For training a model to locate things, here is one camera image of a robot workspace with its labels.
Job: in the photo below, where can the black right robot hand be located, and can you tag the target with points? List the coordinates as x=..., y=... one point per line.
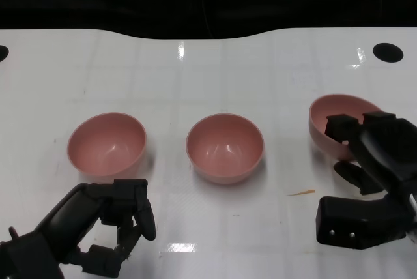
x=387, y=148

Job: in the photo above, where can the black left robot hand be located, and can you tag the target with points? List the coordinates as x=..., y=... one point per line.
x=71, y=207

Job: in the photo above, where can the pink plastic bowl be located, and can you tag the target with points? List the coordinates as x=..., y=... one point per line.
x=224, y=148
x=106, y=145
x=321, y=112

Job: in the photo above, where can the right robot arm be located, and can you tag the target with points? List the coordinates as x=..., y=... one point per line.
x=412, y=214

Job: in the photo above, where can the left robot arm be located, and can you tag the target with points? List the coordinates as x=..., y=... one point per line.
x=26, y=256

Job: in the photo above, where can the small orange sliver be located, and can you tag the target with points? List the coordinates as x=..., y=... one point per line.
x=303, y=192

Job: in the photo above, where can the black round table grommet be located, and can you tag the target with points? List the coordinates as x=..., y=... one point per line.
x=387, y=52
x=3, y=53

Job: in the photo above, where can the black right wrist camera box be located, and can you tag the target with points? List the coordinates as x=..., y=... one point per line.
x=352, y=220

